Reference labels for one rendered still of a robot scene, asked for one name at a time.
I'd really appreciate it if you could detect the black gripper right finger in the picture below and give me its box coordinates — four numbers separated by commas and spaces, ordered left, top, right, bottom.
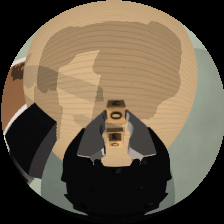
125, 109, 172, 181

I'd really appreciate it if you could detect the tan wooden cube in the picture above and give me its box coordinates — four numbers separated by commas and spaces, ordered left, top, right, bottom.
108, 133, 122, 148
106, 100, 126, 123

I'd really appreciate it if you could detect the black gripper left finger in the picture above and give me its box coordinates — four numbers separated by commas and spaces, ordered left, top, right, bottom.
61, 110, 107, 183

